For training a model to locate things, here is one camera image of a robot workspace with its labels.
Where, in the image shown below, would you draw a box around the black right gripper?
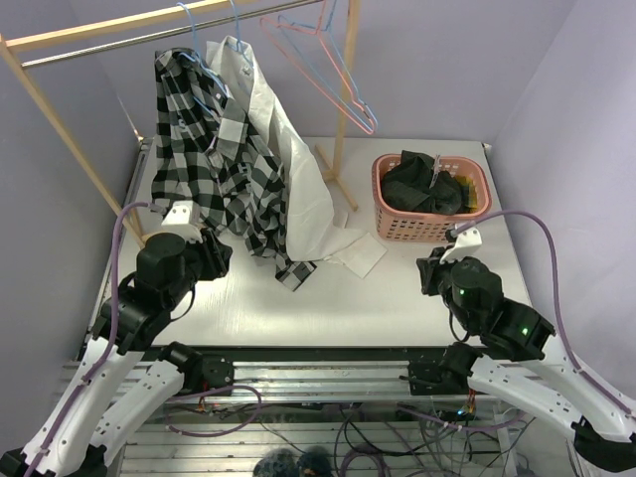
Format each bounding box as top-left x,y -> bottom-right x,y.
416,244 -> 475,331

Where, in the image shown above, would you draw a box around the black white plaid shirt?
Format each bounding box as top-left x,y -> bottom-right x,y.
151,49 -> 316,290

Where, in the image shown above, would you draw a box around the blue wire hanger plaid shirt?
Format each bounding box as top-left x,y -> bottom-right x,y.
176,2 -> 229,106

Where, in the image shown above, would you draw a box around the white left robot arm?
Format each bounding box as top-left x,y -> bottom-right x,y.
1,231 -> 232,476

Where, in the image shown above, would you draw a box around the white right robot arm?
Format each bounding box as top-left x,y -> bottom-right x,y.
416,247 -> 635,473

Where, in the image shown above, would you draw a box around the pink laundry basket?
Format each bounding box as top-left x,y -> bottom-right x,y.
372,154 -> 492,242

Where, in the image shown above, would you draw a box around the yellow cloth in basket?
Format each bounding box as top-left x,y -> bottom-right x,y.
456,176 -> 482,214

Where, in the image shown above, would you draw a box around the dark green clothes in basket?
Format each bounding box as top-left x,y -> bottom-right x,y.
381,150 -> 470,216

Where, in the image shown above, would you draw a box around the wooden clothes rack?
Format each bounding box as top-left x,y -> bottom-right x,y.
1,1 -> 361,216

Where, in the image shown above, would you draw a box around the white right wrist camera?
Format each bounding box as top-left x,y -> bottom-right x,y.
440,227 -> 482,263

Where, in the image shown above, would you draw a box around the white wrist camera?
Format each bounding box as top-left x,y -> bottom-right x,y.
440,227 -> 482,263
159,201 -> 203,243

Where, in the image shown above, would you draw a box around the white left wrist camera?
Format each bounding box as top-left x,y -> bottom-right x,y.
159,201 -> 203,243

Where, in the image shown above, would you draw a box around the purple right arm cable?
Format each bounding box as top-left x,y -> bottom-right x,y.
449,210 -> 636,418

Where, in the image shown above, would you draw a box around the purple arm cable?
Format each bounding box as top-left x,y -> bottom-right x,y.
22,201 -> 165,477
449,210 -> 636,418

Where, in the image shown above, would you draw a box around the aluminium rail base frame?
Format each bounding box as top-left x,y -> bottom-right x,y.
59,138 -> 597,477

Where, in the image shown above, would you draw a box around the blue wire hanger white shirt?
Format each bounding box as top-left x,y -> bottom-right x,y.
230,0 -> 253,68

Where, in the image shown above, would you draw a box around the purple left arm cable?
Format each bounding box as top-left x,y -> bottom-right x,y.
22,201 -> 165,477

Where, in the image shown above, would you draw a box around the pink wire hanger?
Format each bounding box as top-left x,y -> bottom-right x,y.
260,1 -> 353,124

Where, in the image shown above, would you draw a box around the blue empty wire hanger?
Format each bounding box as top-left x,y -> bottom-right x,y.
274,1 -> 378,135

